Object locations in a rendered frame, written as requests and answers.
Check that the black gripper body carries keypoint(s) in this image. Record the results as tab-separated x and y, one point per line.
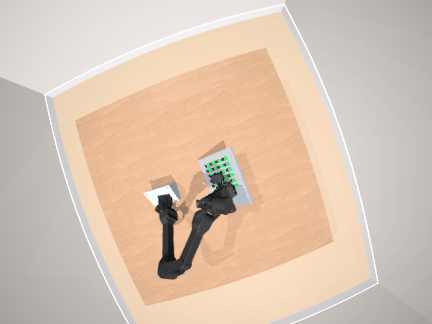
217	179

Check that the light grey switch panel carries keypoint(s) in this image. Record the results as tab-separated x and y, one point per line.
225	161

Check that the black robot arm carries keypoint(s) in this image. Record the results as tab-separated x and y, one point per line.
169	267

